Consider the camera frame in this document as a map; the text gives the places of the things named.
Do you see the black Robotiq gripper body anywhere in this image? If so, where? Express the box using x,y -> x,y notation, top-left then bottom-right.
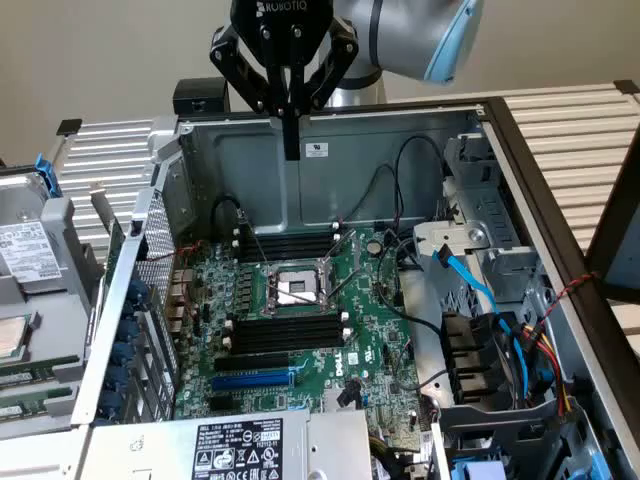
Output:
229,0 -> 334,69

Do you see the green RAM stick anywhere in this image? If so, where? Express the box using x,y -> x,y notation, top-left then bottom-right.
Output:
0,354 -> 81,387
0,386 -> 75,420

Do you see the RAM slot with black clips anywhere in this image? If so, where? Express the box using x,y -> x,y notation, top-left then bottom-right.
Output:
231,336 -> 346,357
232,321 -> 346,340
239,246 -> 335,262
239,235 -> 335,249

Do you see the black box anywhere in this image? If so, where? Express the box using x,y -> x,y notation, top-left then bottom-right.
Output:
173,78 -> 230,115

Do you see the white sticker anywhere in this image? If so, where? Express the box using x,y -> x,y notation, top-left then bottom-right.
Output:
299,139 -> 330,159

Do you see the open grey PC case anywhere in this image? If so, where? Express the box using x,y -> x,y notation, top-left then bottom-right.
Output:
69,97 -> 640,480

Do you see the silver metal disk bay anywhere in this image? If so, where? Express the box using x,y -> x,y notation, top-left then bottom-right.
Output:
442,133 -> 542,251

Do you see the blue plastic latch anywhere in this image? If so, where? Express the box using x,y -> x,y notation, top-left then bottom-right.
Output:
35,153 -> 64,199

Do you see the silver CPU socket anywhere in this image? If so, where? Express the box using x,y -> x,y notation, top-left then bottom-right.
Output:
258,255 -> 342,317

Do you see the green Dell motherboard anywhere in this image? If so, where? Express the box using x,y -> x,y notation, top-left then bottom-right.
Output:
172,227 -> 424,436

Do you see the silver hard disk white label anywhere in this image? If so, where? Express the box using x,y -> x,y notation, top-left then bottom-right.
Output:
0,172 -> 69,294

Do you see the grey parts rack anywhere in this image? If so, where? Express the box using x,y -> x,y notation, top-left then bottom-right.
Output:
0,164 -> 114,441

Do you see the long black expansion slot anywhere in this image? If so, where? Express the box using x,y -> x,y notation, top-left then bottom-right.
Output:
214,352 -> 290,374

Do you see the black framed side panel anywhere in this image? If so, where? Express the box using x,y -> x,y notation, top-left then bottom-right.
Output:
583,142 -> 640,307

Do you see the blue expansion slot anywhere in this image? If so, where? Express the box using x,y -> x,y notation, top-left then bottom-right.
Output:
210,372 -> 293,393

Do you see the small silver heatsink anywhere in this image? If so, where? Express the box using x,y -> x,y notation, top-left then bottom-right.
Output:
321,388 -> 354,412

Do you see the silver CPU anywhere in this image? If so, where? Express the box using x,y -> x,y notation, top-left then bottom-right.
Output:
0,314 -> 33,362

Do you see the silver power supply with label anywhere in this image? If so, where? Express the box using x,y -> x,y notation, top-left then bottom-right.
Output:
74,410 -> 374,480

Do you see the blue plastic tab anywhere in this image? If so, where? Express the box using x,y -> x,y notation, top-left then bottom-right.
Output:
452,459 -> 507,480

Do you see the thin black wire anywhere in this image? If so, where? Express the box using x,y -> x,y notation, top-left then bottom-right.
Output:
392,135 -> 447,224
344,163 -> 404,224

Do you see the short black wire loop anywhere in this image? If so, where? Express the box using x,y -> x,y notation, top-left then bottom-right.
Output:
212,196 -> 242,239

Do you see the green graphics card silver bracket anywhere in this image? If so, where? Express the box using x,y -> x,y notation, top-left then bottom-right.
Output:
88,182 -> 127,281

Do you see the blue SATA wire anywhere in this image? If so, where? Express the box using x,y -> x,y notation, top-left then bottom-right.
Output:
430,245 -> 532,401

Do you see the black plastic fan duct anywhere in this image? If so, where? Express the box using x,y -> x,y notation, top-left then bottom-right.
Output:
439,309 -> 506,406

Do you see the red black twisted wire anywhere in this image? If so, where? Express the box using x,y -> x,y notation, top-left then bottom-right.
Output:
542,270 -> 600,326

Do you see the red yellow power wire bundle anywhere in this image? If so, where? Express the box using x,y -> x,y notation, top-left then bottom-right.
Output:
517,322 -> 574,419

